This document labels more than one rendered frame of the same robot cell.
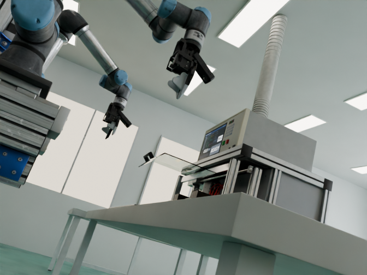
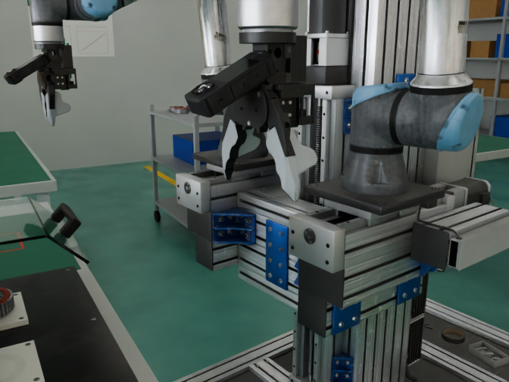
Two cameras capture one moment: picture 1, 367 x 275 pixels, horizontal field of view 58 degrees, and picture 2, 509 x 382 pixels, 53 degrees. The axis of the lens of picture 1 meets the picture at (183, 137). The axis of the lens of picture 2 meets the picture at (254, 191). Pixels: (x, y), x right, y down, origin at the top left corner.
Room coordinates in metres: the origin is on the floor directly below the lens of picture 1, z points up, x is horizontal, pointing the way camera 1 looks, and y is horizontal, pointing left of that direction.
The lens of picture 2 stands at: (2.48, 0.25, 1.33)
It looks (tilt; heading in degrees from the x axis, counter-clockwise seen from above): 15 degrees down; 166
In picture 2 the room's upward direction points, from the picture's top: straight up
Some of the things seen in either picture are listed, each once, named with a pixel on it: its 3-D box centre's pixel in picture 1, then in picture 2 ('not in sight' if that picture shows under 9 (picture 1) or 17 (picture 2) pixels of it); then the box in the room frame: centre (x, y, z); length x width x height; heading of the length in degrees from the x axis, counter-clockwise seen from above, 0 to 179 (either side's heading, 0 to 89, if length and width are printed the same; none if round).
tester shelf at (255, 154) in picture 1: (244, 177); not in sight; (1.57, -0.35, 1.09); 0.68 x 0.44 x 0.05; 15
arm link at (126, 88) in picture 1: (123, 91); not in sight; (1.84, 0.43, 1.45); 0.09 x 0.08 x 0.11; 121
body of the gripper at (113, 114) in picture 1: (113, 114); (271, 82); (1.84, 0.43, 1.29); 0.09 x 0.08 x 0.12; 113
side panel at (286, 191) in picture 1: (295, 219); not in sight; (1.28, -0.51, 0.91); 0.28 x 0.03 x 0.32; 105
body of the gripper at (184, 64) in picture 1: (184, 59); (54, 67); (1.02, 0.08, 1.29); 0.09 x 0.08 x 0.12; 113
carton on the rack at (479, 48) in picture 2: not in sight; (488, 49); (-3.60, 5.07, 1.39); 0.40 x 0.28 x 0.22; 106
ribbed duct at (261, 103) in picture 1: (265, 79); not in sight; (2.79, -0.59, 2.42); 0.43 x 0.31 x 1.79; 15
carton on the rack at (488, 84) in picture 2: not in sight; (491, 87); (-3.48, 5.10, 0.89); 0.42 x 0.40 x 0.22; 17
